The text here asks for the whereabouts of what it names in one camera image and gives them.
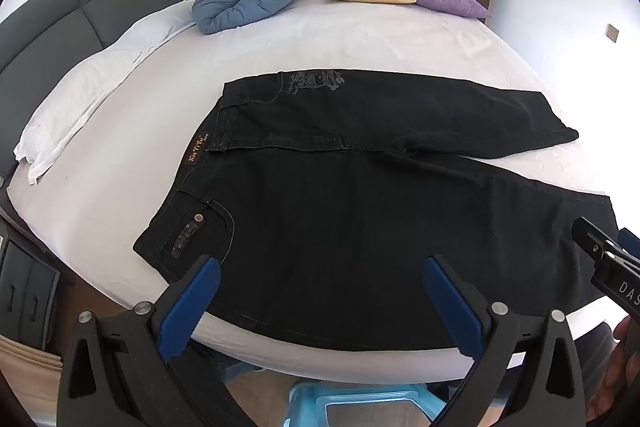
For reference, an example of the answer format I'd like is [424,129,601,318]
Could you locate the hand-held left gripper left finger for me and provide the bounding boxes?
[56,254,251,427]

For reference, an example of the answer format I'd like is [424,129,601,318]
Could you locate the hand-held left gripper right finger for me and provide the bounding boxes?
[421,254,586,427]

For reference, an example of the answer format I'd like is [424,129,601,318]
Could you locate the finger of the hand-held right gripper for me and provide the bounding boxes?
[617,227,640,265]
[571,217,626,261]

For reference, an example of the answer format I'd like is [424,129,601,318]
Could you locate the black pants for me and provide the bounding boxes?
[132,69,621,353]

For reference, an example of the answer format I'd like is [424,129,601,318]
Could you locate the person's right hand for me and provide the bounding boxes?
[585,314,640,418]

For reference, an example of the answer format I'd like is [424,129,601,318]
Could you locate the person's grey clothing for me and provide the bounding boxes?
[572,321,618,408]

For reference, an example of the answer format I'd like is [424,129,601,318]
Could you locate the light blue plastic stool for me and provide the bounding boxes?
[282,382,441,427]

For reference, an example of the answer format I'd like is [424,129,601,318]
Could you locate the grey nightstand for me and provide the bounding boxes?
[0,207,61,353]

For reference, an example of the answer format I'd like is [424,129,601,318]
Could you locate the white pillow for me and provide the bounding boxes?
[13,0,197,185]

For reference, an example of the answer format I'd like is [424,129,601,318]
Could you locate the bed with white sheet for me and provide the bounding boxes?
[7,0,640,370]

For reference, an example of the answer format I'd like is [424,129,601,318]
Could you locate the grey padded headboard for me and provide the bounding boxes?
[0,0,178,178]

